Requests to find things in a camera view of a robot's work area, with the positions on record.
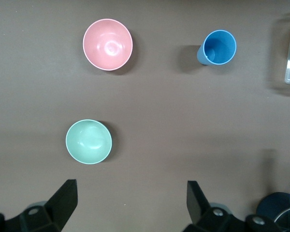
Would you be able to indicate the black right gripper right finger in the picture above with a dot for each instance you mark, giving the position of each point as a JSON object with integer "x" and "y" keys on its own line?
{"x": 203, "y": 217}

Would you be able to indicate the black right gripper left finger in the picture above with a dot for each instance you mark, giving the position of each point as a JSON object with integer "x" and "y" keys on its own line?
{"x": 53, "y": 212}

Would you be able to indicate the green bowl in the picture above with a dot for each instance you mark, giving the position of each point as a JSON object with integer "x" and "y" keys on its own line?
{"x": 88, "y": 142}

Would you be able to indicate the pink bowl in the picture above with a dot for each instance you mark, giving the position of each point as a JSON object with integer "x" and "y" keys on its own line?
{"x": 107, "y": 44}

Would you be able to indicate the black round pot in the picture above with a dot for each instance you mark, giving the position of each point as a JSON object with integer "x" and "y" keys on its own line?
{"x": 273, "y": 205}

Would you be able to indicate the brown table cover mat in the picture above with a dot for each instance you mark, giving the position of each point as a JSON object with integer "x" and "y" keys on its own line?
{"x": 159, "y": 116}

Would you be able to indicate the blue ribbed cup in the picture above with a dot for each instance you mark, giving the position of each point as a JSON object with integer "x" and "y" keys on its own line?
{"x": 218, "y": 47}

